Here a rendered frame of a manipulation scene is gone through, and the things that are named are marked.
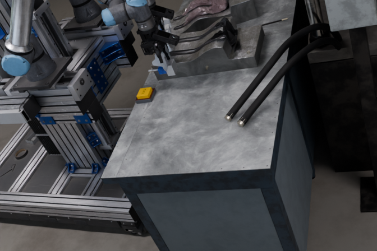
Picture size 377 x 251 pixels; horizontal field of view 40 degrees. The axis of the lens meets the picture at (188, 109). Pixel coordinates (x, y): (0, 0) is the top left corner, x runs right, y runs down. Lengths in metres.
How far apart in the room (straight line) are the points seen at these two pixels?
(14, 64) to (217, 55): 0.88
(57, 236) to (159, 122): 1.28
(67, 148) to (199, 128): 1.22
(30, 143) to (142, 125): 1.59
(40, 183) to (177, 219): 1.32
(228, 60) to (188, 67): 0.20
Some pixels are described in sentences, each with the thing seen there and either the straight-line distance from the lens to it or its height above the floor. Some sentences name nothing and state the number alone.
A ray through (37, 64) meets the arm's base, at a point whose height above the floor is 1.11.
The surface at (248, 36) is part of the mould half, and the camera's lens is 2.47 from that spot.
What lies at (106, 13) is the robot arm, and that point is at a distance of 2.18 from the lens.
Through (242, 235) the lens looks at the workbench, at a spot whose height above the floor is 0.38.
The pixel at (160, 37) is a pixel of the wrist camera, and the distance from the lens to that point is 2.21.
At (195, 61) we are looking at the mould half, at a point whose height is 0.88.
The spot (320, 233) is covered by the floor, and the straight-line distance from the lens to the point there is 2.65.
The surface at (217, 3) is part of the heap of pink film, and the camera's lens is 2.79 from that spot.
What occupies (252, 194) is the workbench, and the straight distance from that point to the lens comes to 2.02.
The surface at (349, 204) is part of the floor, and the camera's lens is 2.74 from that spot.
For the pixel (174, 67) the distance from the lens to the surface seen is 2.30.
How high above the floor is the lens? 2.10
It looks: 35 degrees down
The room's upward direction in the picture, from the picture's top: 23 degrees counter-clockwise
